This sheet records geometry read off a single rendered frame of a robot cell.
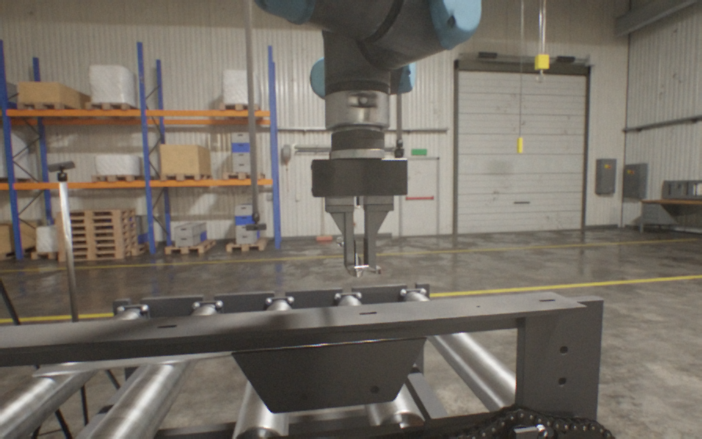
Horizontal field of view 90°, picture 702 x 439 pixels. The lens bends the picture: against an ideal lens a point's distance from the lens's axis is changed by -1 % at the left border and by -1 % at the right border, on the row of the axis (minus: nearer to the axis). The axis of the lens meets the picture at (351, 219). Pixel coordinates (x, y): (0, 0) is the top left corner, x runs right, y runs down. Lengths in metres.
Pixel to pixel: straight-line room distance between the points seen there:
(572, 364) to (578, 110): 12.05
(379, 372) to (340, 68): 0.51
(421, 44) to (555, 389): 0.68
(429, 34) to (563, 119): 12.02
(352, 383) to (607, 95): 13.16
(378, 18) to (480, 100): 10.72
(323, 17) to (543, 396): 0.75
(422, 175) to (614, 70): 6.79
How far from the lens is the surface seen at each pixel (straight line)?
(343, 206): 0.49
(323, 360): 0.68
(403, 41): 0.41
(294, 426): 1.85
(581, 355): 0.86
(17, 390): 1.22
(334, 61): 0.50
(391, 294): 1.65
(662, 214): 12.10
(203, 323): 0.64
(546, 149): 11.98
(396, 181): 0.49
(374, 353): 0.68
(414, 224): 10.12
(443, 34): 0.40
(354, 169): 0.48
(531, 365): 0.80
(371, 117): 0.47
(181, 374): 1.16
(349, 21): 0.36
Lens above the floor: 1.38
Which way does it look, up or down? 5 degrees down
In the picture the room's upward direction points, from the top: 1 degrees counter-clockwise
